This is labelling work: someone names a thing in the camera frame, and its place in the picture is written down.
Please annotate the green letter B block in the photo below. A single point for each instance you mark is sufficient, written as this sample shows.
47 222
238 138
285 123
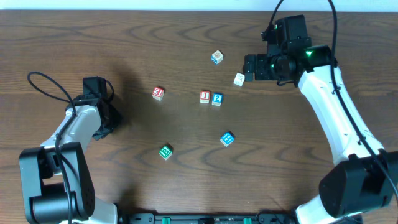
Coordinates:
166 151

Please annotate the blue number 2 block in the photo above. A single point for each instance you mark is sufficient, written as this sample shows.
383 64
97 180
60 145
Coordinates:
217 99

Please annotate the plain white picture block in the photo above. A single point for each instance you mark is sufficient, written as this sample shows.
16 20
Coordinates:
239 79

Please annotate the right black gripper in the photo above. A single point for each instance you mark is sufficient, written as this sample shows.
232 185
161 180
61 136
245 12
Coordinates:
257 70

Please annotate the blue-edged picture block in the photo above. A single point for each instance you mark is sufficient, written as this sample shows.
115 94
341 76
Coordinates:
217 57

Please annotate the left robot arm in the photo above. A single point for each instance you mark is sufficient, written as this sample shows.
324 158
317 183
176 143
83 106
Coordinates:
56 182

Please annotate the blue plus sign block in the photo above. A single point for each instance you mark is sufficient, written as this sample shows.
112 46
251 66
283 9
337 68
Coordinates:
227 139

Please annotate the red letter E block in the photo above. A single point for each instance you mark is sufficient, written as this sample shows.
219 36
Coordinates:
158 93

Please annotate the red letter I block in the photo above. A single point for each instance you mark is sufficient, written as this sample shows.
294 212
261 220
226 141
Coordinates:
205 96

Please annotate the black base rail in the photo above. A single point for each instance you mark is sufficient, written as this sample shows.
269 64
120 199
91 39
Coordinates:
149 218

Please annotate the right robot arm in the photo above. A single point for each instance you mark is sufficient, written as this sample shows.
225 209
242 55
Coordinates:
364 176

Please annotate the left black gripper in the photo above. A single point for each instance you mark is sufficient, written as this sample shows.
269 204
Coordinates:
106 125

